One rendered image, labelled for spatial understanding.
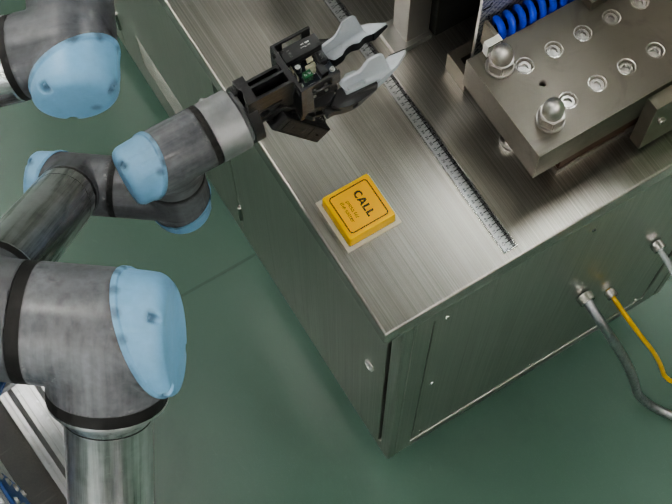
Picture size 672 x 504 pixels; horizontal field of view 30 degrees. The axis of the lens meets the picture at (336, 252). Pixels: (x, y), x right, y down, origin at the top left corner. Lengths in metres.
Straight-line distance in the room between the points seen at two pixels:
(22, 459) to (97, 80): 1.34
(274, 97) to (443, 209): 0.33
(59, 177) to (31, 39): 0.42
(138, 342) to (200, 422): 1.38
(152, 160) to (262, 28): 0.42
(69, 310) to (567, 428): 1.53
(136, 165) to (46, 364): 0.34
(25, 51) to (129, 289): 0.23
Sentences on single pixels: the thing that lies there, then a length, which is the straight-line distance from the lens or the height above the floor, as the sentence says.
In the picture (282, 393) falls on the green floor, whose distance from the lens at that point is 2.49.
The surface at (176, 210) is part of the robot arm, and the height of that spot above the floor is 1.04.
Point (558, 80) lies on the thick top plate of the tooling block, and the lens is 1.60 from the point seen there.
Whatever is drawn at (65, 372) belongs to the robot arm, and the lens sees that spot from 1.15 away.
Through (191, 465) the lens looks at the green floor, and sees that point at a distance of 2.47.
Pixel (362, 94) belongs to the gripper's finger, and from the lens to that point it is 1.49.
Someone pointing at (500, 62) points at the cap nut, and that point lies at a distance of 1.56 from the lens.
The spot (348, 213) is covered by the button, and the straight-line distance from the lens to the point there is 1.61.
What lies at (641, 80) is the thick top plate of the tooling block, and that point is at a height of 1.03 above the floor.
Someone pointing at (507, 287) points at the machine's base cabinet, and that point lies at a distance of 1.75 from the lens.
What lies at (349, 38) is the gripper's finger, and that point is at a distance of 1.52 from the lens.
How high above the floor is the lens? 2.40
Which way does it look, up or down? 68 degrees down
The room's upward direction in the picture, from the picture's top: 1 degrees counter-clockwise
